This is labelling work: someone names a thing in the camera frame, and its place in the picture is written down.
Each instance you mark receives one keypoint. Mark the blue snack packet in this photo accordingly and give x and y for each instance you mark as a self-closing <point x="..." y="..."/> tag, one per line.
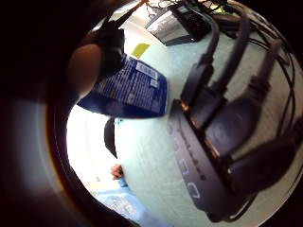
<point x="135" y="88"/>

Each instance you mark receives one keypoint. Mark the yellow sticky note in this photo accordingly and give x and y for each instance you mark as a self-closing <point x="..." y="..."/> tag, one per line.
<point x="140" y="49"/>

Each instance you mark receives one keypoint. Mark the black laptop computer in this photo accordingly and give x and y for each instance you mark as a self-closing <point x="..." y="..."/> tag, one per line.
<point x="186" y="23"/>

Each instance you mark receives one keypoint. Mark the black curved object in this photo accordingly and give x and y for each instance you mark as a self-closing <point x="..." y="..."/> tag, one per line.
<point x="110" y="137"/>

